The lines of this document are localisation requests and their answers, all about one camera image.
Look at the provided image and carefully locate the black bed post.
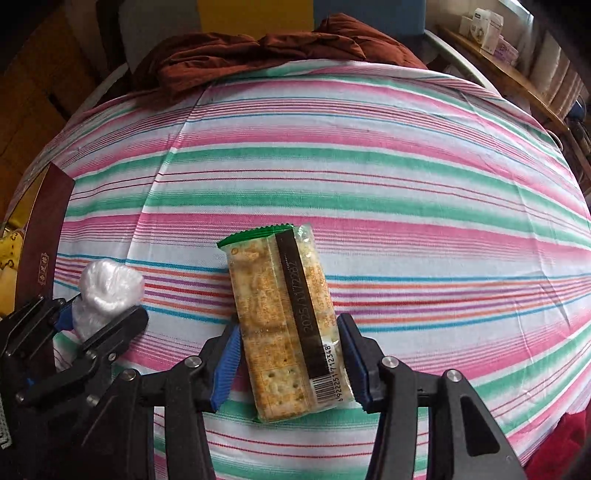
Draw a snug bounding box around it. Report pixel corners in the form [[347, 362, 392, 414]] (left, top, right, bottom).
[[95, 0, 123, 79]]

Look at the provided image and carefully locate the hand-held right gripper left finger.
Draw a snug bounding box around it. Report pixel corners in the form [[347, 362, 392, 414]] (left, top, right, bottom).
[[81, 320, 243, 480]]

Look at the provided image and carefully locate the white and green box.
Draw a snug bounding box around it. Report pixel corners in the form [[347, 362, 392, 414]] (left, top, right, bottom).
[[459, 9, 504, 54]]

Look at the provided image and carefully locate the brown cloth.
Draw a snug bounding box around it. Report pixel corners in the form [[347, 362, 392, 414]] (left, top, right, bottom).
[[131, 13, 423, 100]]

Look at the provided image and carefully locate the grey yellow blue chair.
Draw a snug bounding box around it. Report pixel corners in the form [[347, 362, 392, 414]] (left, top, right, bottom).
[[117, 0, 428, 70]]

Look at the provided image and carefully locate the white plastic bag roll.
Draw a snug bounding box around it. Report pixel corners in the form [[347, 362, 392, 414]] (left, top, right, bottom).
[[71, 261, 145, 342]]

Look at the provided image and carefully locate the red cloth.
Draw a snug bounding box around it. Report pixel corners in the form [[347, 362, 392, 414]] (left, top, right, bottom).
[[526, 411, 591, 480]]

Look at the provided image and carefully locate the purple box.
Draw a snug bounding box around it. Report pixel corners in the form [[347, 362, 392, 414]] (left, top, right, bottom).
[[494, 39, 520, 65]]

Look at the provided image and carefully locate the beige patterned curtain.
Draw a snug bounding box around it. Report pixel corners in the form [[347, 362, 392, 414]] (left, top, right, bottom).
[[517, 18, 587, 121]]

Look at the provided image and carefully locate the wooden wardrobe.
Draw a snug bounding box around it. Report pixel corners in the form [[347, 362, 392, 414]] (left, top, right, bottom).
[[0, 0, 121, 217]]

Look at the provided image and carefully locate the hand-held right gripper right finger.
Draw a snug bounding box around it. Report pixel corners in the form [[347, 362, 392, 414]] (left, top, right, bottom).
[[337, 313, 529, 480]]

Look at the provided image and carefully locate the wooden shelf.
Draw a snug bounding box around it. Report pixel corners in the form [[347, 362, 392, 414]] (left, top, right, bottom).
[[436, 23, 571, 134]]

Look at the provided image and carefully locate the cracker packet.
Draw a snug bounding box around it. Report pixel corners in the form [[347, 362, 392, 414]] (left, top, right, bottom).
[[217, 223, 356, 423]]

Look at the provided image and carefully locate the brown box with gold lining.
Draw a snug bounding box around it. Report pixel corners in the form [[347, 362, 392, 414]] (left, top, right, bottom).
[[0, 161, 77, 370]]

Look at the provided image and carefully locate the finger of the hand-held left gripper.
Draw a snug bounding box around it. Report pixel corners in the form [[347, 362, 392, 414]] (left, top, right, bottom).
[[0, 298, 78, 361], [16, 305, 149, 407]]

